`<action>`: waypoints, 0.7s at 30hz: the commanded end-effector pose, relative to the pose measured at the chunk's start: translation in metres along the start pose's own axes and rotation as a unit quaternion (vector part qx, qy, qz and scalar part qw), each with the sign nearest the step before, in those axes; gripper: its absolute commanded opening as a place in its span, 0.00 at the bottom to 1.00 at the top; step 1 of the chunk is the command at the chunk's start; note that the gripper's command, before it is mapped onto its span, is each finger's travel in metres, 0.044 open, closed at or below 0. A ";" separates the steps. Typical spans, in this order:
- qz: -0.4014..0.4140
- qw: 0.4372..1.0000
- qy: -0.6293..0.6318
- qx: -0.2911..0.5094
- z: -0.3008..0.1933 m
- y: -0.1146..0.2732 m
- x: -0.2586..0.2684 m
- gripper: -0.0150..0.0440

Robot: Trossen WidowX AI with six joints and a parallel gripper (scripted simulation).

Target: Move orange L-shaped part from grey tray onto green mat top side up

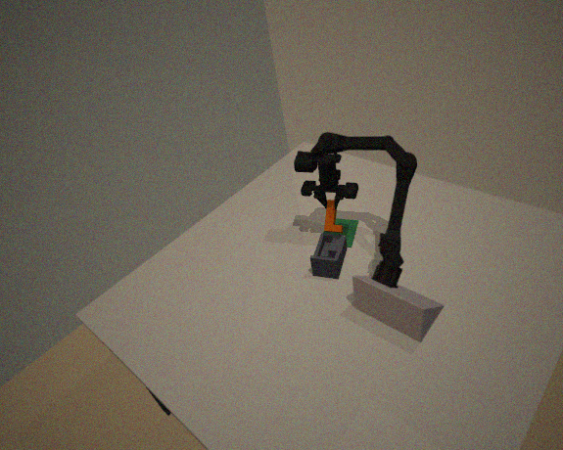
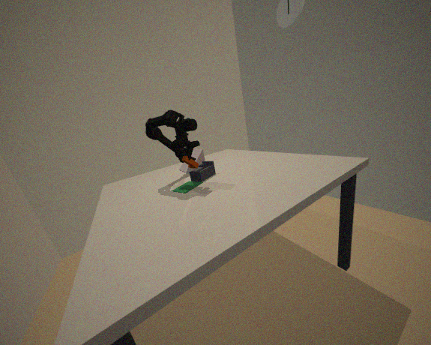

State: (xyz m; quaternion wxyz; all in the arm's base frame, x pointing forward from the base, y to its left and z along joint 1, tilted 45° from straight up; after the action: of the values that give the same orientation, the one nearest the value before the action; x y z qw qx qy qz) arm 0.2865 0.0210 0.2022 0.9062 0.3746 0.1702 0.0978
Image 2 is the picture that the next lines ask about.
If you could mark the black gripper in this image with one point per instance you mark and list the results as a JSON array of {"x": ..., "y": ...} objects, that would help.
[{"x": 187, "y": 151}]

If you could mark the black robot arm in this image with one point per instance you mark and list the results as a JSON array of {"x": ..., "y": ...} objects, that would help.
[{"x": 170, "y": 120}]

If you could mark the orange l-shaped part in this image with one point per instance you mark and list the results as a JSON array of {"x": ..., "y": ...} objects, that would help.
[{"x": 191, "y": 163}]

